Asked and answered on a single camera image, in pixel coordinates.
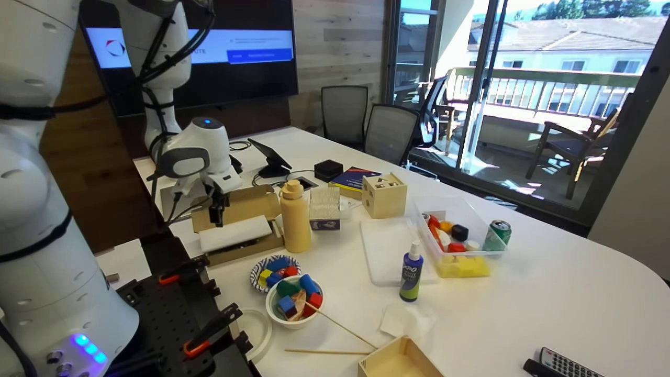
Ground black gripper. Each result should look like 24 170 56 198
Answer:
206 185 231 227

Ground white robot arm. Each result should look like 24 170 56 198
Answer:
0 0 234 377

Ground brown cardboard box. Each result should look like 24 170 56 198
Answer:
193 185 283 264

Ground black small box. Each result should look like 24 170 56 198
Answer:
314 160 343 183

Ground wooden shape sorter box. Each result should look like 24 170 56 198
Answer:
362 173 407 217

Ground black tablet on stand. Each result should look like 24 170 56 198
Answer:
251 141 291 178

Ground orange black clamp right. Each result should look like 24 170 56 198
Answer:
158 258 210 287

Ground orange black clamp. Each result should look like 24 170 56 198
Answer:
158 258 210 287
182 303 244 361

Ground tan insulated bottle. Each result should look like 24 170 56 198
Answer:
281 179 313 254

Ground blue patterned paper plate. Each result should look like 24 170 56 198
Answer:
249 256 299 293

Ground clear plastic container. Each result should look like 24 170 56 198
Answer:
310 189 341 231

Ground white bowl with blocks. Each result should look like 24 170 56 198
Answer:
266 274 324 329

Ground black perforated mounting board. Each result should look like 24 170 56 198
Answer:
104 235 262 377

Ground blue yellow book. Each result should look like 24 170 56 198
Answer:
330 165 373 198

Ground orange black clamp left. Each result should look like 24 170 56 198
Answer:
182 303 244 361

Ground wooden chopstick lower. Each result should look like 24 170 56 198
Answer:
284 347 370 356

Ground white cutting board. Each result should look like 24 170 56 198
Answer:
360 217 437 285

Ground black mesh office chair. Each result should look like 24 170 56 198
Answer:
365 105 417 165

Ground blue paint bottle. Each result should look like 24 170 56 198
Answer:
400 244 423 302

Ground clear plastic toy bin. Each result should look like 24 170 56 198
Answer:
417 204 513 279

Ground green soda can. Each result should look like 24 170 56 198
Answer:
482 219 511 251

